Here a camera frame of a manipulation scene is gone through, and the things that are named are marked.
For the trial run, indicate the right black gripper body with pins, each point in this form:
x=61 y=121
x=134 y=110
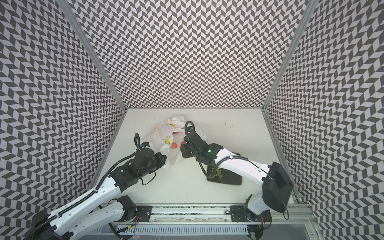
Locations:
x=189 y=152

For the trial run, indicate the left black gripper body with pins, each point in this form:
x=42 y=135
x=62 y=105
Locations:
x=157 y=162

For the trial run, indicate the white plastic bag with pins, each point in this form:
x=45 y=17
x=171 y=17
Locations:
x=163 y=135

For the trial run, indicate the yellow lemon with leaves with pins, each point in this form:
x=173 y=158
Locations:
x=218 y=173

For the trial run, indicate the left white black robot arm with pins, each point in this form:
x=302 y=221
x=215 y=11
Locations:
x=101 y=205

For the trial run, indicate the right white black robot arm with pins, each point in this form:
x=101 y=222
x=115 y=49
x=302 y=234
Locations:
x=273 y=185

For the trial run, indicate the black square tray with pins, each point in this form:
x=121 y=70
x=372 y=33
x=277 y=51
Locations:
x=230 y=178

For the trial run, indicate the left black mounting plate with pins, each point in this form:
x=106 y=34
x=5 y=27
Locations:
x=143 y=213

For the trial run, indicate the black mounting plate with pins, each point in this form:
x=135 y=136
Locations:
x=239 y=214
x=143 y=213

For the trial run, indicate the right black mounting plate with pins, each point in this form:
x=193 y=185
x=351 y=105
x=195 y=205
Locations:
x=239 y=214

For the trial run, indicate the white vent grille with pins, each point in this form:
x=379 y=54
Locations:
x=184 y=230

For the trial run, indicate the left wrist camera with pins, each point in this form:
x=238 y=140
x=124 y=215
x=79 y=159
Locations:
x=145 y=145

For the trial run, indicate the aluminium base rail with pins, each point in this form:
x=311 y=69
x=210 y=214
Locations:
x=163 y=214

